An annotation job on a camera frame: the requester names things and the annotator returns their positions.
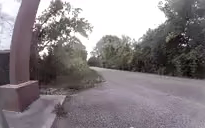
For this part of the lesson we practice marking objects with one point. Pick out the green leafy bushes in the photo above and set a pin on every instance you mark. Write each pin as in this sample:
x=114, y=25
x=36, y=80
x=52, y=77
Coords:
x=61, y=60

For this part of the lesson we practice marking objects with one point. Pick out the stony verge strip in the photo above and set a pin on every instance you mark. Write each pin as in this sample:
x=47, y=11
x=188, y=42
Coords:
x=61, y=90

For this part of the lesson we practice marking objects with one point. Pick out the grey asphalt road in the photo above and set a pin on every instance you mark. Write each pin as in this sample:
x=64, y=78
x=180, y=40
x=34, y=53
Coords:
x=140, y=103

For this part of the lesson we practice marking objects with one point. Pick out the small weed plant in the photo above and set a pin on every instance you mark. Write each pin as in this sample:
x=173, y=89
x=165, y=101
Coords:
x=59, y=110

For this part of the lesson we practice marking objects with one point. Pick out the dense green roadside trees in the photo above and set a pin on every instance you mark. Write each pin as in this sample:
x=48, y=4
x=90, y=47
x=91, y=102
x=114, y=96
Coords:
x=176, y=50

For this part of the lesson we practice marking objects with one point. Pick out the red pillar with square base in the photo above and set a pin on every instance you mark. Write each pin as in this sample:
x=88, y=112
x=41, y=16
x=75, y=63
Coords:
x=20, y=50

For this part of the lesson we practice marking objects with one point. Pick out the grey concrete pavement slab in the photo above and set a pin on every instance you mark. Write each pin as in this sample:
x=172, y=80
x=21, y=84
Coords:
x=33, y=115

